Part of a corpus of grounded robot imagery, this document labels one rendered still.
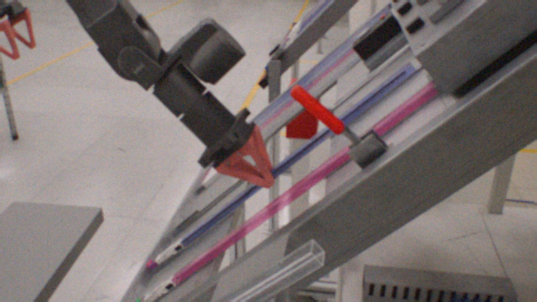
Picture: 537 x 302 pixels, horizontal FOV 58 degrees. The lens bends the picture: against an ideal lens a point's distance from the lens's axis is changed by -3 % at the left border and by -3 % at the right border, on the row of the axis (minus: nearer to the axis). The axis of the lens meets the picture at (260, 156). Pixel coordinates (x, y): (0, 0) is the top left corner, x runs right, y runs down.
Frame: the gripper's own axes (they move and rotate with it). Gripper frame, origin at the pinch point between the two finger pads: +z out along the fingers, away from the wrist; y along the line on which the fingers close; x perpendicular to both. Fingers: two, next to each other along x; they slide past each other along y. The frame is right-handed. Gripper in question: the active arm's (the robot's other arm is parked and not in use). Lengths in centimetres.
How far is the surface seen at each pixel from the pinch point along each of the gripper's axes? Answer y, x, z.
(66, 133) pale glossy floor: 206, 182, -50
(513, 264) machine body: 25, -12, 53
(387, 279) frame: 11.0, 3.1, 31.0
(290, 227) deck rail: -20.5, -8.2, -0.6
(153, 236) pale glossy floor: 107, 112, 18
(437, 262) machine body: 23.5, -1.6, 42.0
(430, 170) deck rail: -20.8, -21.9, 2.6
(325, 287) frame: 49, 35, 48
